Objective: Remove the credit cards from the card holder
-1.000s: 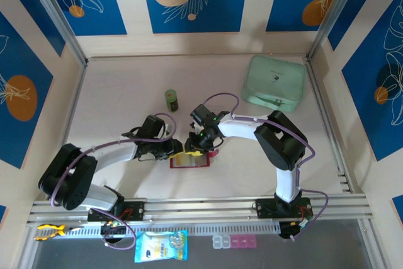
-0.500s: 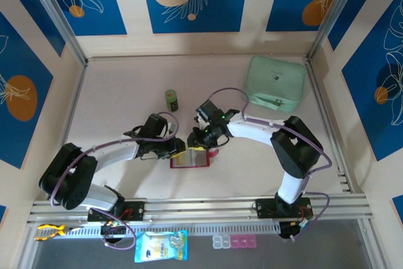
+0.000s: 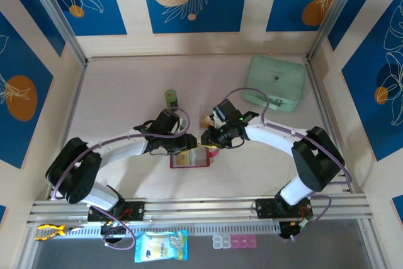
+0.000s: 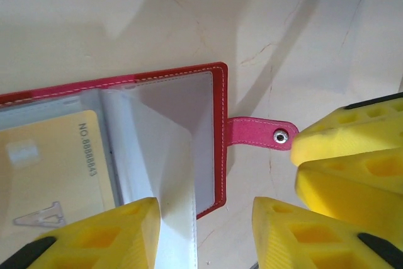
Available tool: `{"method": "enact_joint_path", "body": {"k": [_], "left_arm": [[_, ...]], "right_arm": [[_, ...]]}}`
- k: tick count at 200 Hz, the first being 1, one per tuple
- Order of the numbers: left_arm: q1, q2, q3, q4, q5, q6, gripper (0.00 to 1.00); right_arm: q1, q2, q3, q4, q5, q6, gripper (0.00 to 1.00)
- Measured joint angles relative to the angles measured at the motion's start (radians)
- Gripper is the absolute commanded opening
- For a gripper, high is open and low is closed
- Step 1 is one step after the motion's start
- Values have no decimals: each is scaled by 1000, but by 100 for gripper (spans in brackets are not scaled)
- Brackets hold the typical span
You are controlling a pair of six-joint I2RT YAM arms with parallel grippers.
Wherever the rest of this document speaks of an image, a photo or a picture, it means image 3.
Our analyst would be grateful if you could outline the grey metal sheet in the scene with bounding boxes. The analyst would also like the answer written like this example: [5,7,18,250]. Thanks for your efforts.
[31,220,372,269]

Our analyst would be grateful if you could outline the aluminium table edge rail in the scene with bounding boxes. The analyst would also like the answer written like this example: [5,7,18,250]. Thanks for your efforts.
[304,59,354,194]
[45,60,89,200]

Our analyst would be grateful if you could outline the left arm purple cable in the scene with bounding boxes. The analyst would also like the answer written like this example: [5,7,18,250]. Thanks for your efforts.
[52,107,190,250]

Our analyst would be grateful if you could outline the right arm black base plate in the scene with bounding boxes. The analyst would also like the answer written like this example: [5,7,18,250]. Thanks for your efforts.
[255,198,314,219]

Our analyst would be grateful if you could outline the aluminium mounting rail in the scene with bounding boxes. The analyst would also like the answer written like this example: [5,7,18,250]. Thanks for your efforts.
[26,195,374,227]

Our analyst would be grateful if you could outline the blue plastic snack bag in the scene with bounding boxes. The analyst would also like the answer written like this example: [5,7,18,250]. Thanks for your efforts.
[134,229,190,263]

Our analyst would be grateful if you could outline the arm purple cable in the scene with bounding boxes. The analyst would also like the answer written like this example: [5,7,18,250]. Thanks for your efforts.
[52,107,190,250]
[222,88,352,242]

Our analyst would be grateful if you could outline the yellow handled pliers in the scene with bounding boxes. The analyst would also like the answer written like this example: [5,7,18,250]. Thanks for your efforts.
[33,223,84,241]

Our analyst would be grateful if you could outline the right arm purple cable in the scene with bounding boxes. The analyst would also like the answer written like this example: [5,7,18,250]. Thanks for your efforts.
[222,88,352,242]

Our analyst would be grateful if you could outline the aluminium frame post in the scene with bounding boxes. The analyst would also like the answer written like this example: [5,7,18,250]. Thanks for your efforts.
[21,0,89,67]
[305,0,370,64]

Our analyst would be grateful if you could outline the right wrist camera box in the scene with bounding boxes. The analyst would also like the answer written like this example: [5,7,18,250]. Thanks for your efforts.
[212,99,241,124]

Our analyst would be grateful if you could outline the green cylindrical bottle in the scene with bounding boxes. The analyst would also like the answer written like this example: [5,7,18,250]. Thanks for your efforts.
[164,89,179,110]

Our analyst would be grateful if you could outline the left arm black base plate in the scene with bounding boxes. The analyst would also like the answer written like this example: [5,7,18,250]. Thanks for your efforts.
[87,200,145,222]

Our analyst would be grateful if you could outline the slotted grey cable duct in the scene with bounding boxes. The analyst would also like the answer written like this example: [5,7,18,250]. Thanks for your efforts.
[34,221,281,239]

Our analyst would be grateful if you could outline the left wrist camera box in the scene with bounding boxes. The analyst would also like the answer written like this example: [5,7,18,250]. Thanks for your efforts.
[153,108,181,135]

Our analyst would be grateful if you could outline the mint green zip pouch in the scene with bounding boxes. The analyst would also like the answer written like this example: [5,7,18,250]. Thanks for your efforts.
[241,55,307,113]

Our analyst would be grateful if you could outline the white and pink pill organizer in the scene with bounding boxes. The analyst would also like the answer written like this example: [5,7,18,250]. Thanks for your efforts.
[212,234,258,249]

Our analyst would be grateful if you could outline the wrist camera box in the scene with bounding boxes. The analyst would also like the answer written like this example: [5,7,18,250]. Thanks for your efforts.
[212,99,241,124]
[153,108,181,135]

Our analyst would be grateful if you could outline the red leather card holder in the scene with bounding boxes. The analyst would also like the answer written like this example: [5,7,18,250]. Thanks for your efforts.
[169,147,220,169]

